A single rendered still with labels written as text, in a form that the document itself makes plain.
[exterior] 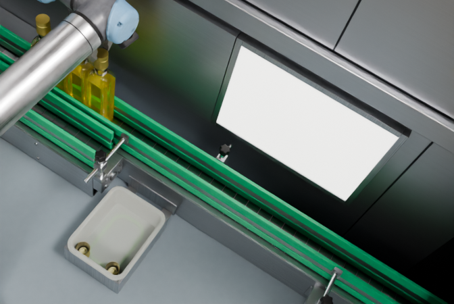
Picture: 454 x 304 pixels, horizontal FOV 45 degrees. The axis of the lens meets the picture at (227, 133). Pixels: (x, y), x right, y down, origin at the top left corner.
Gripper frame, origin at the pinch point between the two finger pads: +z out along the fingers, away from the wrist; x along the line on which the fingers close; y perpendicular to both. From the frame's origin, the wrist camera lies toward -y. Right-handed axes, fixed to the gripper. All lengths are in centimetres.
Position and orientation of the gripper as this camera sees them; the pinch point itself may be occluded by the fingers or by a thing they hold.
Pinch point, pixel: (101, 55)
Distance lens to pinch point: 138.5
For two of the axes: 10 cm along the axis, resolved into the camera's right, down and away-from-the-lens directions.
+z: -2.0, 5.4, 8.2
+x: -5.9, 6.0, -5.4
